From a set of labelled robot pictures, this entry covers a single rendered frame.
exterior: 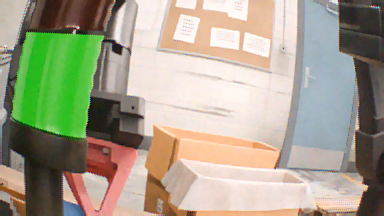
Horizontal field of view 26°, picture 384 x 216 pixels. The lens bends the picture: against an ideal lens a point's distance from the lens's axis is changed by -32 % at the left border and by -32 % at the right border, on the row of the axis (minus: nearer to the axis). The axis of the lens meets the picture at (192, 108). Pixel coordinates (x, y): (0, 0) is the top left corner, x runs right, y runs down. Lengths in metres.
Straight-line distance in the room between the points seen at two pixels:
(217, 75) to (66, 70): 11.13
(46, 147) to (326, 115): 11.42
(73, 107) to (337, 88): 11.44
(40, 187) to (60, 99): 0.04
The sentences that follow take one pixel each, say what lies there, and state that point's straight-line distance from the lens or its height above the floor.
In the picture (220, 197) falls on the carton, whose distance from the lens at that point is 4.02.
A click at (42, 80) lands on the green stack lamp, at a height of 1.07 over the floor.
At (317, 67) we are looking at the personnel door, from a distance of 11.67.
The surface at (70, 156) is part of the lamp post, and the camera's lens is 0.33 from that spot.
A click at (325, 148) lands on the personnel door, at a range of 11.77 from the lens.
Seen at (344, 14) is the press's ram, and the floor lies 1.13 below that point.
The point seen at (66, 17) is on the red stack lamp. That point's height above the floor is 1.09.
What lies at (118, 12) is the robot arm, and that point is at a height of 1.11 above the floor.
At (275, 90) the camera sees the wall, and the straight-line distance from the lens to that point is 11.57.
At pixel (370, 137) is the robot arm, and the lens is 0.94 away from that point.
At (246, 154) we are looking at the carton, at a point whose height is 0.69.
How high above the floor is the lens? 1.08
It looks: 3 degrees down
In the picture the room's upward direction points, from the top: 10 degrees clockwise
